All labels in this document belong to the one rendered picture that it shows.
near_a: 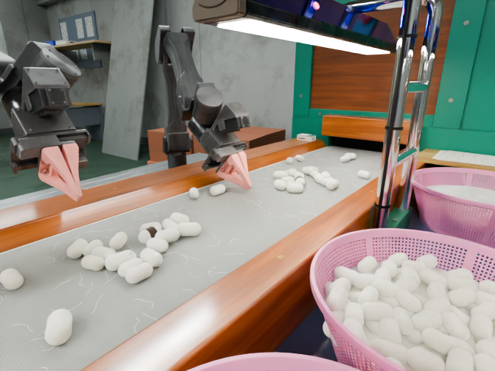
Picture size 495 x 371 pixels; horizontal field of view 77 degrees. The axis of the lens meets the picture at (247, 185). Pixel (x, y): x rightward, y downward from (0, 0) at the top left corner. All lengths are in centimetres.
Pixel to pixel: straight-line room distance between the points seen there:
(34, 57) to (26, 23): 705
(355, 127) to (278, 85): 257
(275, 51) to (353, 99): 253
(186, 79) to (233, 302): 58
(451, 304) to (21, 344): 44
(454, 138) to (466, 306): 71
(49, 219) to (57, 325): 27
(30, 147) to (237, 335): 36
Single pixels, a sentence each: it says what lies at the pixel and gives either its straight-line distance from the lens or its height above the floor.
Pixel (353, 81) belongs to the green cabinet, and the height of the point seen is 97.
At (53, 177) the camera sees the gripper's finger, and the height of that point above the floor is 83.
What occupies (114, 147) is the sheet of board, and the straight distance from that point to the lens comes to 474.
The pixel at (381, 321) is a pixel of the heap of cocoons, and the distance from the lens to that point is 36.
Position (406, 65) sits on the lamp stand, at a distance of 53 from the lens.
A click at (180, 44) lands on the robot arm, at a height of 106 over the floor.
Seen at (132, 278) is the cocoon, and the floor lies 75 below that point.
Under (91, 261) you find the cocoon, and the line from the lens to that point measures 44.
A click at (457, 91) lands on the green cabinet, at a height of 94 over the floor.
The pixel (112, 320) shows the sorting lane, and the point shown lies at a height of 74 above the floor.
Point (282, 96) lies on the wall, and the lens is 358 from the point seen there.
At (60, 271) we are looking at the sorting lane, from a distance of 47.
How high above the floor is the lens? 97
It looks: 18 degrees down
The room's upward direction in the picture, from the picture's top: straight up
